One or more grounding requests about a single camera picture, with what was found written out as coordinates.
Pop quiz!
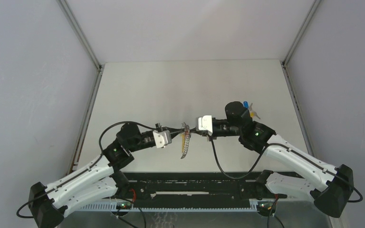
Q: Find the left camera cable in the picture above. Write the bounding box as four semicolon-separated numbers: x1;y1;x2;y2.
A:
15;121;158;219

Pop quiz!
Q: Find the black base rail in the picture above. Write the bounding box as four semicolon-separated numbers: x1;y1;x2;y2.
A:
99;171;288;210

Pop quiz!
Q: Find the right camera cable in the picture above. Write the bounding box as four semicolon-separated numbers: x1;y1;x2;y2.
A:
210;135;364;204

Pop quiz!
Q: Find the camera cable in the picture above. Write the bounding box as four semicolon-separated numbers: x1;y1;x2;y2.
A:
15;121;158;219
210;135;364;204

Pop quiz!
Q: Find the metal keyring with small rings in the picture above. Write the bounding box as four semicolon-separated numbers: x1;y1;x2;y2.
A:
181;122;191;159

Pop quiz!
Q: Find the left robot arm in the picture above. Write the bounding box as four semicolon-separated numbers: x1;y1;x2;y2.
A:
27;121;183;228

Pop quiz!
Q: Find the left aluminium frame post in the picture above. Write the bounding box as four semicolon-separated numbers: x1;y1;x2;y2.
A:
41;0;100;183

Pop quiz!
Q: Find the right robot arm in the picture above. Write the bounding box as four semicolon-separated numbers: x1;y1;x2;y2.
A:
195;101;363;218

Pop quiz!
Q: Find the right aluminium frame post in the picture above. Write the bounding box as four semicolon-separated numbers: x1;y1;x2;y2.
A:
280;0;350;228

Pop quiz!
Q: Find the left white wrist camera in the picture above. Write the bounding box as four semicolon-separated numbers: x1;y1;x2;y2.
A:
153;123;172;148

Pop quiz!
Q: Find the aluminium frame post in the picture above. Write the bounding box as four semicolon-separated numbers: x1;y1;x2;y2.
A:
41;0;100;183
280;0;350;228

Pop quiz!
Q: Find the blue key tag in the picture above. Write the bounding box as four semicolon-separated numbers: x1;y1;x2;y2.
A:
243;101;249;109

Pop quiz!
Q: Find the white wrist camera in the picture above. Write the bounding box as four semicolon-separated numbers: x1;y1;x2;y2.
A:
195;115;213;136
153;123;172;148

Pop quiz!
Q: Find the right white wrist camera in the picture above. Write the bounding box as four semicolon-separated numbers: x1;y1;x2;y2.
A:
195;115;213;136

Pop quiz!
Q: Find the white cable duct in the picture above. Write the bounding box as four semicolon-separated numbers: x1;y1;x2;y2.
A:
75;201;260;212

